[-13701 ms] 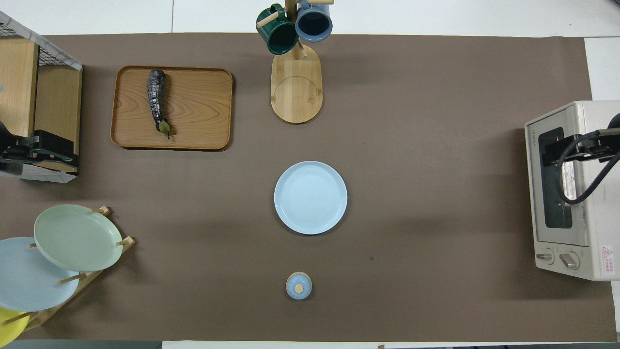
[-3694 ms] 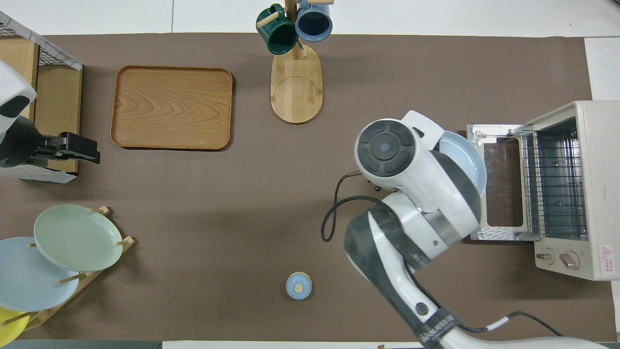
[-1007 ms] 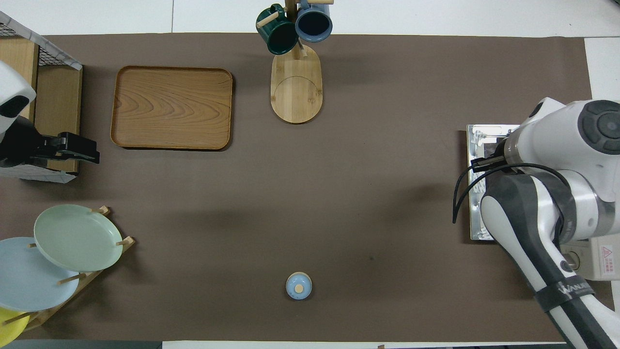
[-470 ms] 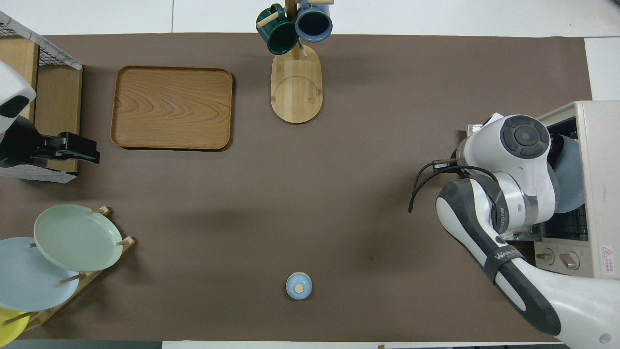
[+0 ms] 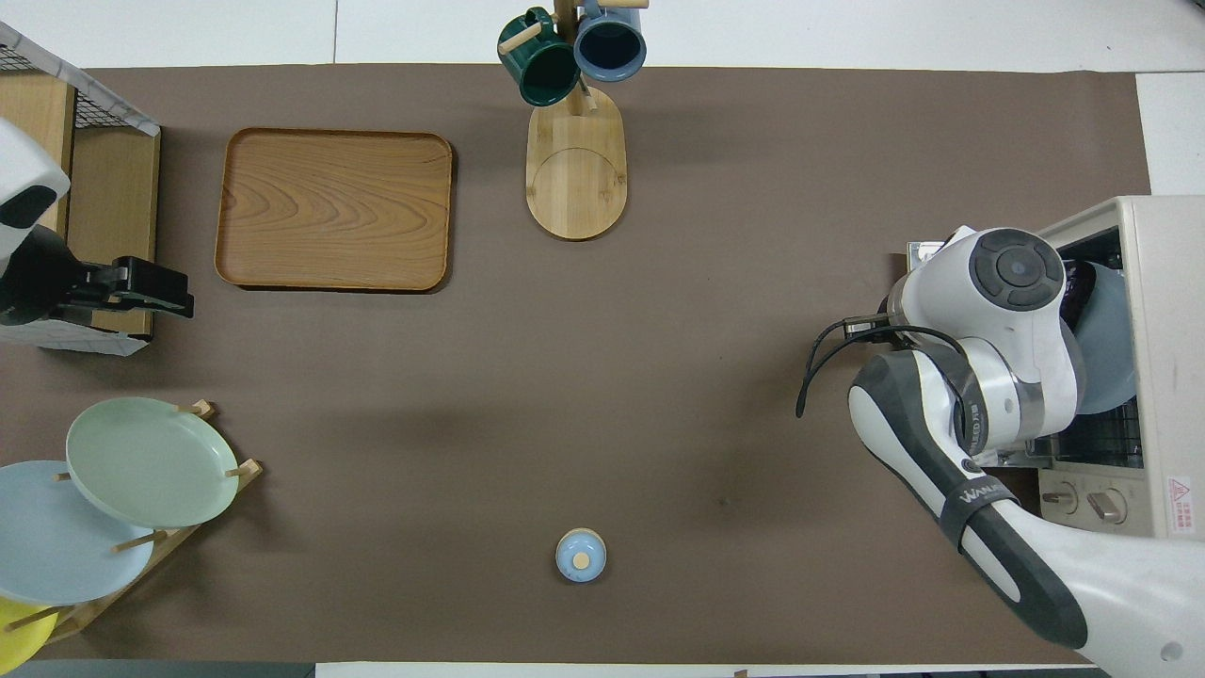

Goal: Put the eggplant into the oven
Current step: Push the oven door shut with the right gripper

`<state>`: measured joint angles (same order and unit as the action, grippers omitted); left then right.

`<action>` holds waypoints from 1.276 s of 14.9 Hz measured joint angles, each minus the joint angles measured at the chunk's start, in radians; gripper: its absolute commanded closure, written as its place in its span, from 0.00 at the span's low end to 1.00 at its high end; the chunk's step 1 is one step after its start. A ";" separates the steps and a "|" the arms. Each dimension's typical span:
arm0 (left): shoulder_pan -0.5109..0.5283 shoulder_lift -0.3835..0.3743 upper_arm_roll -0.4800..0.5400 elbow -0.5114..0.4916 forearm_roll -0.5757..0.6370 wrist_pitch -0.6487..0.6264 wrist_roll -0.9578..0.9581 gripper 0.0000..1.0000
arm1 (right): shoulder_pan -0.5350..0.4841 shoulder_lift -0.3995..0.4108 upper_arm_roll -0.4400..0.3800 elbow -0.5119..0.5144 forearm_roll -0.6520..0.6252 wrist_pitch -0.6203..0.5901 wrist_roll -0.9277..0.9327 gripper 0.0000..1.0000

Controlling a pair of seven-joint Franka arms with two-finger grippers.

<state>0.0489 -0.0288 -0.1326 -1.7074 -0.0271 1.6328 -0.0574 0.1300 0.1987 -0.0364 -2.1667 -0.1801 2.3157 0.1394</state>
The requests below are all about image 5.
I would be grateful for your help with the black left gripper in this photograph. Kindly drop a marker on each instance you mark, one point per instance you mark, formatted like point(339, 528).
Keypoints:
point(47, 287)

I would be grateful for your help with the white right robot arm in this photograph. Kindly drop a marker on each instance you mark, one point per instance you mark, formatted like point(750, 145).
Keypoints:
point(1017, 311)

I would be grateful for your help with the beige toaster oven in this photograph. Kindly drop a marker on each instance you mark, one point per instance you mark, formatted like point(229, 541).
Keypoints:
point(1167, 377)

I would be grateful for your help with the pale green plate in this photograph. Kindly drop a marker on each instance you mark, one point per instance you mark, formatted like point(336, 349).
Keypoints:
point(151, 461)

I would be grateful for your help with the wooden plate rack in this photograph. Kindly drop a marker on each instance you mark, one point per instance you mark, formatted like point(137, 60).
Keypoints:
point(247, 471)

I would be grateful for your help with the wooden serving tray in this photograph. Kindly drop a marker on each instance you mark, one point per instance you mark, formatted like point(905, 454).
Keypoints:
point(334, 207)

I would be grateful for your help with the light blue racked plate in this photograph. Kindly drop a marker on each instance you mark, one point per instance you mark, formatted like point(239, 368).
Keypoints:
point(56, 546)

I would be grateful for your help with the yellow plate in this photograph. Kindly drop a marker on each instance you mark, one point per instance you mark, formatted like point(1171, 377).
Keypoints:
point(19, 640)

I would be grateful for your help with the wooden mug tree stand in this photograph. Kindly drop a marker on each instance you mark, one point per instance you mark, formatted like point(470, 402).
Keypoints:
point(574, 188)

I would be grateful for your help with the dark green mug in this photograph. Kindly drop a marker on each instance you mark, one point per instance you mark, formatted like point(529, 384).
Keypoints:
point(541, 71)

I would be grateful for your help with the small blue lidded jar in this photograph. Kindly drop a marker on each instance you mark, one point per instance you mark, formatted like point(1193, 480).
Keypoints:
point(581, 556)

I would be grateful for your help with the brown table mat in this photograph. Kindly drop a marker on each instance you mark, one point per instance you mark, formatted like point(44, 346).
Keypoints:
point(659, 330)

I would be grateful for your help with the blue mug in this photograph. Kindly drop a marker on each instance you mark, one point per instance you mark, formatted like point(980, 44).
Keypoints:
point(610, 47)

